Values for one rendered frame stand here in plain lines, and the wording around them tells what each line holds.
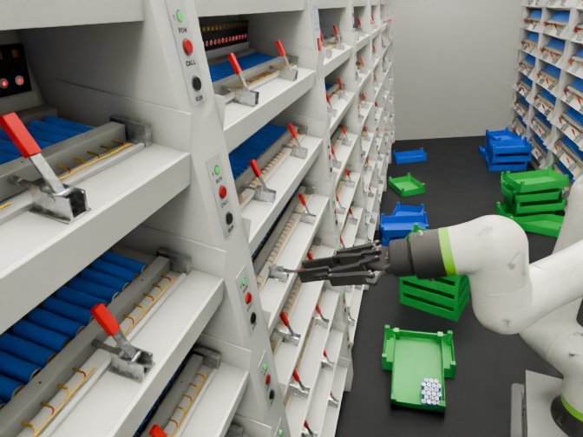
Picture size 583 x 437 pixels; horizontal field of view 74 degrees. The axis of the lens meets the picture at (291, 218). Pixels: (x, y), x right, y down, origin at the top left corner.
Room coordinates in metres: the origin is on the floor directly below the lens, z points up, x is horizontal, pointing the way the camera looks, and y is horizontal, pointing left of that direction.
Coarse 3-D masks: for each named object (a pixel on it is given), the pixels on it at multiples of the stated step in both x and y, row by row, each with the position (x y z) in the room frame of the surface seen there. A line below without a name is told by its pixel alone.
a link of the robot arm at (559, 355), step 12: (564, 336) 0.71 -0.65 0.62; (576, 336) 0.70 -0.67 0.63; (552, 348) 0.71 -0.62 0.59; (564, 348) 0.69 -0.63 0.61; (576, 348) 0.67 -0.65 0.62; (552, 360) 0.70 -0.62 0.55; (564, 360) 0.67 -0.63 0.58; (576, 360) 0.64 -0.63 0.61; (564, 372) 0.66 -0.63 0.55; (576, 372) 0.63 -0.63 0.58; (564, 384) 0.66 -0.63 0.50; (576, 384) 0.63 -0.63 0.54; (564, 396) 0.65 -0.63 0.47; (576, 396) 0.62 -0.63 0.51; (576, 408) 0.61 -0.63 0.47
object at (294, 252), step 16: (320, 192) 1.14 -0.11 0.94; (320, 208) 1.06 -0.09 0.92; (288, 224) 0.95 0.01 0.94; (304, 224) 0.96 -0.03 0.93; (288, 240) 0.87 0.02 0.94; (304, 240) 0.88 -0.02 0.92; (288, 256) 0.81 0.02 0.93; (304, 256) 0.85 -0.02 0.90; (272, 288) 0.69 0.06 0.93; (288, 288) 0.71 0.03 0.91; (272, 304) 0.64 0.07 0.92; (272, 320) 0.60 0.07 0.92
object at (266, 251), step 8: (296, 192) 1.09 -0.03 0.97; (304, 192) 1.13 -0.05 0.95; (296, 200) 1.04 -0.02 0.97; (288, 208) 0.99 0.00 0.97; (296, 208) 1.02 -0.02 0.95; (288, 216) 0.95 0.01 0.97; (280, 224) 0.91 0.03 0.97; (272, 232) 0.87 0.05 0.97; (280, 232) 0.88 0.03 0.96; (288, 232) 0.90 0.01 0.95; (272, 240) 0.83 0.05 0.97; (264, 248) 0.80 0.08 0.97; (272, 248) 0.82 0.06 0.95; (280, 248) 0.82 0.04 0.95; (264, 256) 0.77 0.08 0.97; (272, 256) 0.79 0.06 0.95; (256, 264) 0.73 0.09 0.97; (264, 264) 0.76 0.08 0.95; (256, 272) 0.71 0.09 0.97
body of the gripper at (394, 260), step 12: (396, 240) 0.64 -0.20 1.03; (408, 240) 0.65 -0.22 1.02; (384, 252) 0.66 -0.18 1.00; (396, 252) 0.61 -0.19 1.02; (372, 264) 0.63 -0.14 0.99; (384, 264) 0.61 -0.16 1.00; (396, 264) 0.60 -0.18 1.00; (408, 264) 0.60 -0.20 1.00; (396, 276) 0.61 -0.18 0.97; (408, 276) 0.60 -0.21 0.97
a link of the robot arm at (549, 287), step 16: (560, 256) 0.60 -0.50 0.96; (576, 256) 0.59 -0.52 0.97; (544, 272) 0.57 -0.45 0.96; (560, 272) 0.56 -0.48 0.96; (576, 272) 0.56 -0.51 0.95; (528, 288) 0.53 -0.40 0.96; (544, 288) 0.54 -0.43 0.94; (560, 288) 0.54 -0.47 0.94; (576, 288) 0.54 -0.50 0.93; (480, 304) 0.55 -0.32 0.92; (496, 304) 0.52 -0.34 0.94; (512, 304) 0.52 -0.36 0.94; (528, 304) 0.52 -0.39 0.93; (544, 304) 0.52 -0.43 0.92; (560, 304) 0.54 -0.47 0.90; (480, 320) 0.55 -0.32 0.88; (496, 320) 0.52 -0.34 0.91; (512, 320) 0.51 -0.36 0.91; (528, 320) 0.51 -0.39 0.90
